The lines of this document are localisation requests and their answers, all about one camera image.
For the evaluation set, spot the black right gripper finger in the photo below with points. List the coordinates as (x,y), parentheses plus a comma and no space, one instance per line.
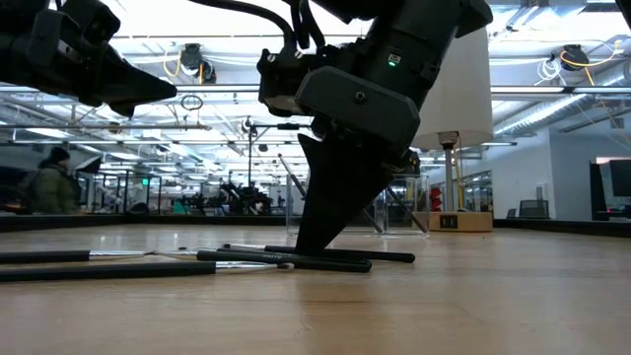
(335,197)

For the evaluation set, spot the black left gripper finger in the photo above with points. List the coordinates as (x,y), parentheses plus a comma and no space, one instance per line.
(128,84)

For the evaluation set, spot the black makeup brush fluffy bristles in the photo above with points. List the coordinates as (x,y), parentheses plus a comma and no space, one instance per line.
(374,222)

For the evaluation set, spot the black makeup brush pale tip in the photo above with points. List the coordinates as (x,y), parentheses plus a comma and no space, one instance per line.
(123,270)

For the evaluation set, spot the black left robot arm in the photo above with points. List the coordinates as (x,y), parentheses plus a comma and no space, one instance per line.
(12,12)

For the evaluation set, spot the black background robot arm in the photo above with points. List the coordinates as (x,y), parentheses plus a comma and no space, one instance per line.
(246,197)

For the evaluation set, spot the clear acrylic organizer box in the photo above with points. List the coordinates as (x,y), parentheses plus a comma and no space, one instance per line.
(379,217)

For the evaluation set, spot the black background monitor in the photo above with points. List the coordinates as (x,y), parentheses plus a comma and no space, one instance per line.
(411,163)

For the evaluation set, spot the black studio softbox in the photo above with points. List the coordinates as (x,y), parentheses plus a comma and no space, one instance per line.
(90,165)

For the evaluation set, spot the red background object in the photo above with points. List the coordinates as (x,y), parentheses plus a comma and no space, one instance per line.
(435,199)

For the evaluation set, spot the white shade table lamp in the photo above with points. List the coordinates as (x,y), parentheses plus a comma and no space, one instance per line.
(463,98)

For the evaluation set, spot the person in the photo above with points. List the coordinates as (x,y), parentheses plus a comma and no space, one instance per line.
(54,187)

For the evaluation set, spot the black mesh chair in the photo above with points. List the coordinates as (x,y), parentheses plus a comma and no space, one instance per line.
(533,209)

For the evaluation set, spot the black partition panel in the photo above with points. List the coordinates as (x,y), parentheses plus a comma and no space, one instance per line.
(598,192)

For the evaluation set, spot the black computer monitor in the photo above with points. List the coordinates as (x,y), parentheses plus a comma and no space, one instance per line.
(622,177)

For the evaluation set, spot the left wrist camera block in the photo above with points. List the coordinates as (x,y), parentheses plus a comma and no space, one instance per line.
(96,22)

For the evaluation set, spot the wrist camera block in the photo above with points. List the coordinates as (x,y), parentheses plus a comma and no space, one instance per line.
(278,84)
(96,22)

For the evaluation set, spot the black overhead frame stand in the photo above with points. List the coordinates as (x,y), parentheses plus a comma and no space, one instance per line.
(288,126)

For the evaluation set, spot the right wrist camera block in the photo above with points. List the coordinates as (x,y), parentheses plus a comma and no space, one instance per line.
(278,84)

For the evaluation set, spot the black table edge rail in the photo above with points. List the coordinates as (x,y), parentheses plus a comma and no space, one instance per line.
(98,223)

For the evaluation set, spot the silver ventilation duct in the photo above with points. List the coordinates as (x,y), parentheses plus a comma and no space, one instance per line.
(542,116)

